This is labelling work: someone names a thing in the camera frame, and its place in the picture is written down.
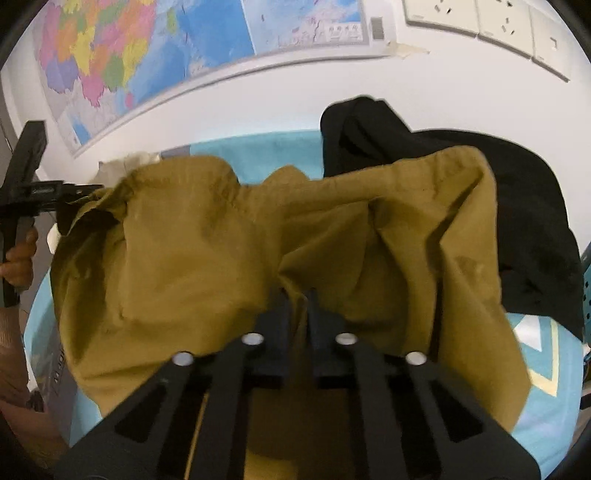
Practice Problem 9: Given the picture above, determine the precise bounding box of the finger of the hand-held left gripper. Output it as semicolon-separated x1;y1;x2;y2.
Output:
62;184;106;205
55;203;95;237

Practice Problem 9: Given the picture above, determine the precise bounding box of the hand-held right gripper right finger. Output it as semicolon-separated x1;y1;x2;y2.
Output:
302;286;541;480

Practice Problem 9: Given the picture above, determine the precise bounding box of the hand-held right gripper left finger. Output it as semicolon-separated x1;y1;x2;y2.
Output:
54;284;296;480

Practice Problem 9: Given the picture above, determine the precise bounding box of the mustard button shirt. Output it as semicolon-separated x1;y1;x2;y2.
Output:
50;147;532;480

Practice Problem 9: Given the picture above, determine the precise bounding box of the person's left forearm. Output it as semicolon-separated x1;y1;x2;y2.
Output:
0;302;65;464

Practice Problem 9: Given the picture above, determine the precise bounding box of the person's left hand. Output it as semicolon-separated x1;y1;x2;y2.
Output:
0;226;40;294

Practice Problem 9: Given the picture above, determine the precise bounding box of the beige cloth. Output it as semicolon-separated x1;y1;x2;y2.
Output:
97;152;162;188

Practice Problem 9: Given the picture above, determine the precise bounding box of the light blue printed mat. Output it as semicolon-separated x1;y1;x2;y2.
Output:
21;131;587;476

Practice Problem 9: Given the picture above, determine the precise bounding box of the black garment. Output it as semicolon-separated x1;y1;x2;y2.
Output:
320;96;585;344

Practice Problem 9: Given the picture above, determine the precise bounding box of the beige tape piece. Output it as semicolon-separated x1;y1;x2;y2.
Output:
385;41;430;60

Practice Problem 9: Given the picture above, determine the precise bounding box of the colourful wall map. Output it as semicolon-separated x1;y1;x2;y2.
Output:
32;0;402;160

